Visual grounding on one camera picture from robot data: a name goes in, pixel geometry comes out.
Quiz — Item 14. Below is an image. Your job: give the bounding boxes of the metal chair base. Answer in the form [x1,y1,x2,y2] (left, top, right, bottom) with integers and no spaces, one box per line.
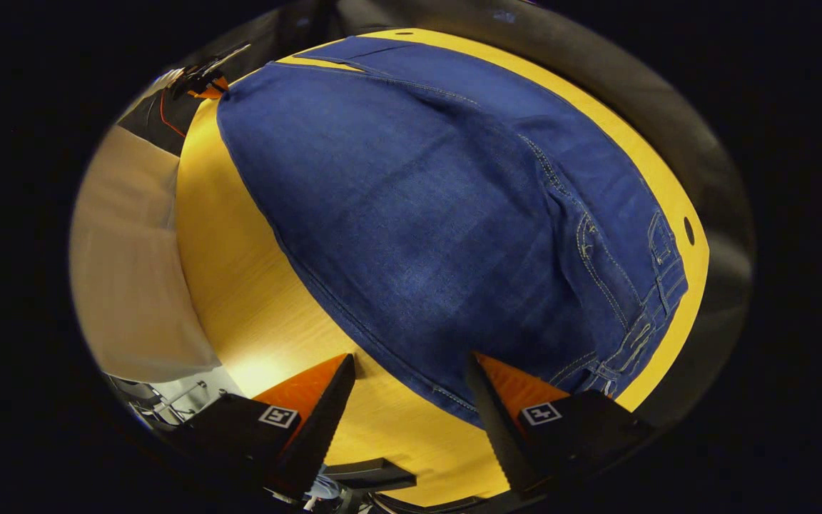
[108,370,244,430]

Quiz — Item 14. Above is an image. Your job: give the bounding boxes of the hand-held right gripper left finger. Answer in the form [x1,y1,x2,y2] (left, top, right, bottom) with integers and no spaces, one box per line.
[172,352,357,502]

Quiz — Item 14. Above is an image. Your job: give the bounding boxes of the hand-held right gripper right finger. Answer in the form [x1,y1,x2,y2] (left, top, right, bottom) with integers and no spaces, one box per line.
[465,351,658,500]

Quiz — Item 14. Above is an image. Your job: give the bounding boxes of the blue denim jeans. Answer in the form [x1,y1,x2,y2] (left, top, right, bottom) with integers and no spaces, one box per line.
[216,36,690,429]

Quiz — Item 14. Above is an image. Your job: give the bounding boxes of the dark cloth with red line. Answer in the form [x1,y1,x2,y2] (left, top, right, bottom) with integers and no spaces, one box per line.
[117,89,201,156]

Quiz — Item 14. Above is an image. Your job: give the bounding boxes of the black chair armrest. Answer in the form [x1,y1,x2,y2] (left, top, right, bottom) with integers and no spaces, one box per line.
[322,458,417,514]

